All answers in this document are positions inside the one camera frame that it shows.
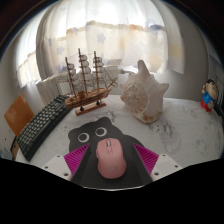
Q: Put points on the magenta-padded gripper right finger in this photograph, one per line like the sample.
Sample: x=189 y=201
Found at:
x=148 y=160

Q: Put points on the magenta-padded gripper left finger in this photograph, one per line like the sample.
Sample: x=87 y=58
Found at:
x=75 y=159

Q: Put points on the pink computer mouse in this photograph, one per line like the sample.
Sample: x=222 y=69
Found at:
x=111 y=160

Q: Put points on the black cat-shaped mouse pad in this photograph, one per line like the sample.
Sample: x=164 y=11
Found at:
x=91 y=131

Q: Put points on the white printed tablecloth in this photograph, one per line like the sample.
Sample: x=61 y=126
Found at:
x=186 y=133

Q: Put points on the black keyboard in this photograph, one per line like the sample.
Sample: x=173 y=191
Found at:
x=41 y=126

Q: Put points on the wooden sailing ship model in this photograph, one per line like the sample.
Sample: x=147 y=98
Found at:
x=87 y=96

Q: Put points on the large white conch shell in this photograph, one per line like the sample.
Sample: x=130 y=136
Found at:
x=146 y=93

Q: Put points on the orange wooden chair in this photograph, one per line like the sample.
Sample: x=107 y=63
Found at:
x=18 y=115

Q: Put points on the cartoon boy figure clock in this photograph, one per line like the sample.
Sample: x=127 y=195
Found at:
x=209 y=96

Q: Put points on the white star-print curtain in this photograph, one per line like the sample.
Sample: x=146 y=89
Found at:
x=110 y=33

